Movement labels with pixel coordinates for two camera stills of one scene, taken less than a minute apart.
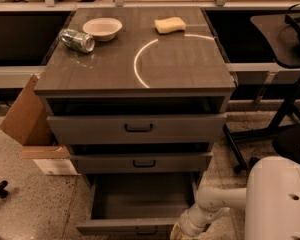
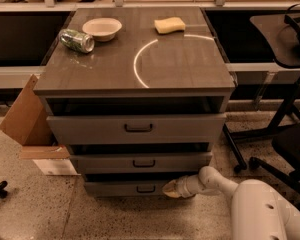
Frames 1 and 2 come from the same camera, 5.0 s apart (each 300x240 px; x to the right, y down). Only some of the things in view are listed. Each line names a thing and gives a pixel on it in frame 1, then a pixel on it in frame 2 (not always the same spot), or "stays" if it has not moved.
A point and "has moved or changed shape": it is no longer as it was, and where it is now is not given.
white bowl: (102, 29) stays
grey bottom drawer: (137, 204) has moved or changed shape
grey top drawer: (90, 120) stays
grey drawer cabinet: (138, 94) stays
